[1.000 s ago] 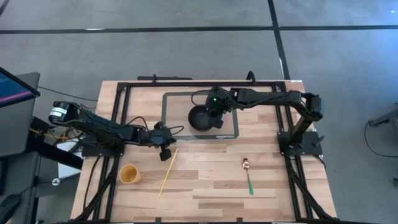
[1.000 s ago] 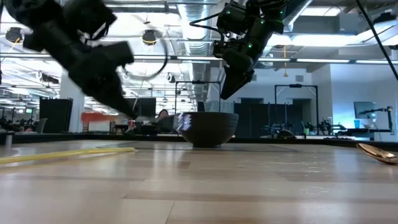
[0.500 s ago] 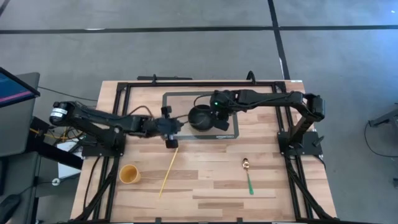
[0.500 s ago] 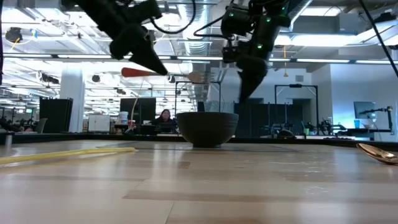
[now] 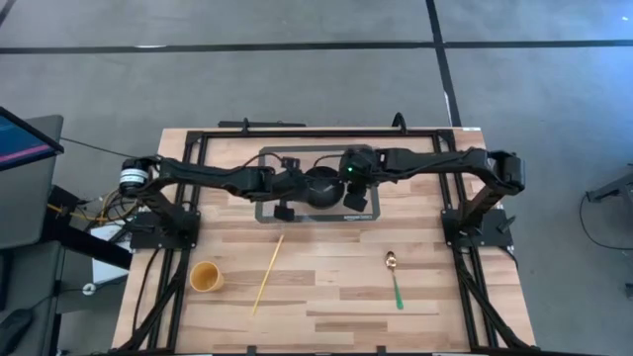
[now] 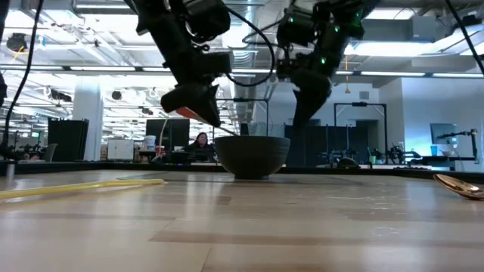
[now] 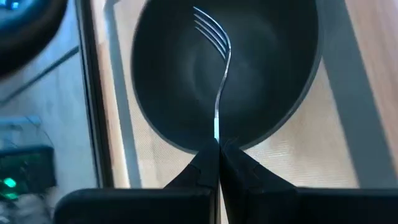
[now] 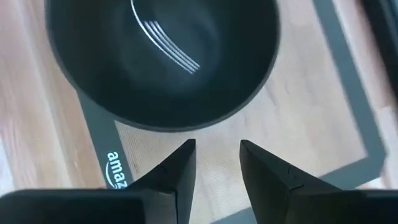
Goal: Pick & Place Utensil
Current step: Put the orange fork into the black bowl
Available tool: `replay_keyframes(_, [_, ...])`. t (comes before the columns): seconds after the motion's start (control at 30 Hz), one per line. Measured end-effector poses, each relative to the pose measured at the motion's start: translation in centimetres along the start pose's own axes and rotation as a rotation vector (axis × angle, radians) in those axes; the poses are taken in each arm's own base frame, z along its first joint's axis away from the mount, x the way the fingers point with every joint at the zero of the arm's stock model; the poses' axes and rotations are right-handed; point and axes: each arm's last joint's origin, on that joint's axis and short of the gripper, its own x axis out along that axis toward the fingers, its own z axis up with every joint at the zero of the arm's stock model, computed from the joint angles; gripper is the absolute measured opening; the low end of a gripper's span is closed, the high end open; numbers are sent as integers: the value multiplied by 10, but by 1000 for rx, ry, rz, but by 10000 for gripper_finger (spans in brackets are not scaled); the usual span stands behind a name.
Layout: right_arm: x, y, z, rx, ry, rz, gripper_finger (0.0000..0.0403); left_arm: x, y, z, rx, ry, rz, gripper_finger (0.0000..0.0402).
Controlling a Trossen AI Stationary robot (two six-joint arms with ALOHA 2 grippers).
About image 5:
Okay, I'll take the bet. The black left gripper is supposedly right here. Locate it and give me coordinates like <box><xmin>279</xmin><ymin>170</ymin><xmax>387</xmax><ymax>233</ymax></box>
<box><xmin>270</xmin><ymin>167</ymin><xmax>313</xmax><ymax>223</ymax></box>

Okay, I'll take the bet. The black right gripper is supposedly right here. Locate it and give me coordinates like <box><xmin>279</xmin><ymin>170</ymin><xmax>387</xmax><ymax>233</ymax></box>
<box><xmin>338</xmin><ymin>146</ymin><xmax>381</xmax><ymax>214</ymax></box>

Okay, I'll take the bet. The dark round bowl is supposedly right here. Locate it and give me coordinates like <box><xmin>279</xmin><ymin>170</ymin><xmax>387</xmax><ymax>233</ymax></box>
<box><xmin>303</xmin><ymin>165</ymin><xmax>345</xmax><ymax>211</ymax></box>

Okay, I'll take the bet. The yellow chopstick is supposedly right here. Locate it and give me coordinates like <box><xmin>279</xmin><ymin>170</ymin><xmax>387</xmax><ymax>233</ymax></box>
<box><xmin>251</xmin><ymin>233</ymin><xmax>286</xmax><ymax>316</ymax></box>

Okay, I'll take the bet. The gold spoon green handle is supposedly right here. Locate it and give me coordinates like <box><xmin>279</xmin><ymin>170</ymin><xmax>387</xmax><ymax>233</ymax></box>
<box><xmin>384</xmin><ymin>250</ymin><xmax>406</xmax><ymax>312</ymax></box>

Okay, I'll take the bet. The yellow plastic cup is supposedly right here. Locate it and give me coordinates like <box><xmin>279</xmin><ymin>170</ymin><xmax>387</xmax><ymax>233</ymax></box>
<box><xmin>189</xmin><ymin>260</ymin><xmax>226</xmax><ymax>294</ymax></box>

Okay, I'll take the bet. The clear mat grey border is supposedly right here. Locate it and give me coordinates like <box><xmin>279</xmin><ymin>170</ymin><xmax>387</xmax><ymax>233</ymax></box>
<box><xmin>253</xmin><ymin>143</ymin><xmax>383</xmax><ymax>224</ymax></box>

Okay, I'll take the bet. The grey stand leg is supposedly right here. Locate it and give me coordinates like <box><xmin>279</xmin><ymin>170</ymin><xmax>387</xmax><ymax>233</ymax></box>
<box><xmin>585</xmin><ymin>164</ymin><xmax>633</xmax><ymax>205</ymax></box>

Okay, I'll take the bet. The computer monitor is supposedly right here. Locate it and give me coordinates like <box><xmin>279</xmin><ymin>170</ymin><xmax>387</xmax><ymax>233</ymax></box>
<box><xmin>0</xmin><ymin>105</ymin><xmax>66</xmax><ymax>173</ymax></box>
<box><xmin>0</xmin><ymin>114</ymin><xmax>65</xmax><ymax>251</ymax></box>

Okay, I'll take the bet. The black table frame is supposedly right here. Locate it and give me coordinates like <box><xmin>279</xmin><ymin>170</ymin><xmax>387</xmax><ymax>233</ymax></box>
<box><xmin>117</xmin><ymin>129</ymin><xmax>535</xmax><ymax>355</ymax></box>

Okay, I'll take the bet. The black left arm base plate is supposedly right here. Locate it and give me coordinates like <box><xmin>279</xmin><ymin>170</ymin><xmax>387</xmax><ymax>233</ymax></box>
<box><xmin>130</xmin><ymin>209</ymin><xmax>202</xmax><ymax>250</ymax></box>

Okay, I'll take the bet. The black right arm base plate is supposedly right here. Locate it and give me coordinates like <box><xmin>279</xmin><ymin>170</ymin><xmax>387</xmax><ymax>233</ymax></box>
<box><xmin>441</xmin><ymin>207</ymin><xmax>514</xmax><ymax>249</ymax></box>

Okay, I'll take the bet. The yellow cable bundle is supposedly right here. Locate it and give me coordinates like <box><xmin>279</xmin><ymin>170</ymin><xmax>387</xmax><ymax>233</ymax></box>
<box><xmin>46</xmin><ymin>190</ymin><xmax>142</xmax><ymax>226</ymax></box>

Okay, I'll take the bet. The black floor cable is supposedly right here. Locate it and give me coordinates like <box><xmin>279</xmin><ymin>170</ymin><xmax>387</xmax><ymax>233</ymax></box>
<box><xmin>578</xmin><ymin>191</ymin><xmax>633</xmax><ymax>252</ymax></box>

